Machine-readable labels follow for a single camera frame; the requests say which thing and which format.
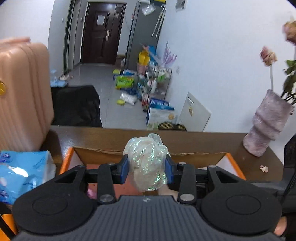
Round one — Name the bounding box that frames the pink textured vase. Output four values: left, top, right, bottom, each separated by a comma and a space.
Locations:
242, 89, 294, 157

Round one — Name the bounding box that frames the dark brown entrance door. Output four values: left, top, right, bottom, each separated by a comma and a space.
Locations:
81, 2, 126, 65

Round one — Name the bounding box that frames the yellow bucket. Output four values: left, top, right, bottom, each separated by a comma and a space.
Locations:
138, 50, 150, 66

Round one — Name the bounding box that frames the blue wet wipes pack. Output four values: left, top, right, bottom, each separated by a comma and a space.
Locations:
0, 150, 56, 205

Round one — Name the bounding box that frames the pink ribbed suitcase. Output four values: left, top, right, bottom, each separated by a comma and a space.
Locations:
1, 38, 54, 152

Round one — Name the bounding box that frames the iridescent plastic bag bundle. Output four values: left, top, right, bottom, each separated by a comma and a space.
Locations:
123, 133, 169, 192

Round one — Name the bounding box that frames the grey refrigerator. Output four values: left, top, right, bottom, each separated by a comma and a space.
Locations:
125, 1, 166, 70

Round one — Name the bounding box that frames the blue white carton box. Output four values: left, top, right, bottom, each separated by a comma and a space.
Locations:
147, 98, 178, 130

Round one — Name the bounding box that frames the fallen rose petal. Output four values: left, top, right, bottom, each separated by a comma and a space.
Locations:
260, 165, 269, 173

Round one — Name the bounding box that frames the black chair back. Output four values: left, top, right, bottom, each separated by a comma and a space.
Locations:
51, 85, 103, 128

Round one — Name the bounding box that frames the white board leaning on wall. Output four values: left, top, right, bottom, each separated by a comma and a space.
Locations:
179, 92, 211, 132

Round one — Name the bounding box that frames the wire rack with supplies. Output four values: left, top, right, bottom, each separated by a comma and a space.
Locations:
136, 64, 172, 113

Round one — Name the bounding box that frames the red cardboard box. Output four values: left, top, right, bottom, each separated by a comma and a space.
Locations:
0, 146, 247, 241

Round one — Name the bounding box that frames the person's right hand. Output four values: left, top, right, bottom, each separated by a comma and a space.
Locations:
274, 216, 287, 237

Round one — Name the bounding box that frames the purple satin ribbon bundle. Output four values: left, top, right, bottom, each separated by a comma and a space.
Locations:
87, 188, 97, 200

